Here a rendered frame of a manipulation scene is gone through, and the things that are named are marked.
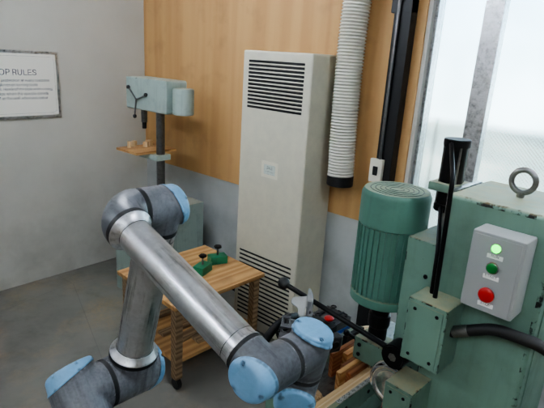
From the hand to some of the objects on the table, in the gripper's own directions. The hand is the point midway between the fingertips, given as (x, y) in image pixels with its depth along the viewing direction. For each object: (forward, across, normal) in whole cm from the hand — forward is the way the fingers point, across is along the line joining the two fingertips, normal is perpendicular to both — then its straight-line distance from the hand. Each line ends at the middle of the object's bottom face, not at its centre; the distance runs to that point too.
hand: (308, 312), depth 137 cm
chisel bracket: (-3, +12, +22) cm, 26 cm away
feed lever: (-3, +6, +1) cm, 7 cm away
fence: (-2, +17, +27) cm, 32 cm away
